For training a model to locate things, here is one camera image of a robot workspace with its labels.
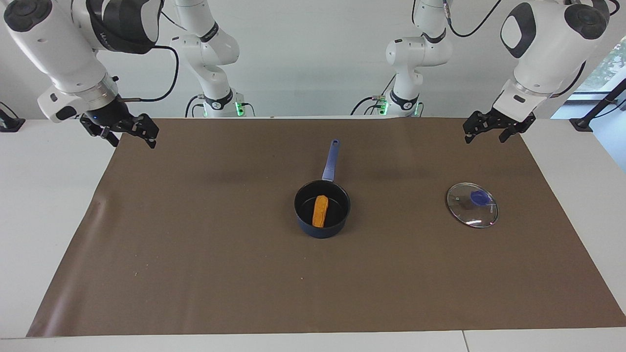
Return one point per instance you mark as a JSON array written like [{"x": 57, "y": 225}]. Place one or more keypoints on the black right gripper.
[{"x": 110, "y": 120}]

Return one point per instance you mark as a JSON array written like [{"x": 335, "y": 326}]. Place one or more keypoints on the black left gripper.
[{"x": 506, "y": 121}]

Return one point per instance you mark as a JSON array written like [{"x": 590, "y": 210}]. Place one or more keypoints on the glass lid purple knob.
[{"x": 481, "y": 198}]

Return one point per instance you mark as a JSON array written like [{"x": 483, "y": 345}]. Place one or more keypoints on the yellow corn cob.
[{"x": 320, "y": 211}]

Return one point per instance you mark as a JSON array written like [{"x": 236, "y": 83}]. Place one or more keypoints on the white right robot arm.
[{"x": 58, "y": 44}]

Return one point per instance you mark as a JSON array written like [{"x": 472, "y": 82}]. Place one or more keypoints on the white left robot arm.
[{"x": 547, "y": 54}]

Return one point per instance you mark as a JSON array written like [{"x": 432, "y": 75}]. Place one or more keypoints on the black table clamp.
[{"x": 12, "y": 124}]

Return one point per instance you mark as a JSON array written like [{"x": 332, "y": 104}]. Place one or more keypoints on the window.
[{"x": 611, "y": 63}]

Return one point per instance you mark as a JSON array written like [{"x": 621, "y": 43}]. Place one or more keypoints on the brown table mat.
[{"x": 440, "y": 269}]

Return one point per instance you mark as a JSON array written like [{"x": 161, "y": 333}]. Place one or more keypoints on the black camera stand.
[{"x": 582, "y": 123}]

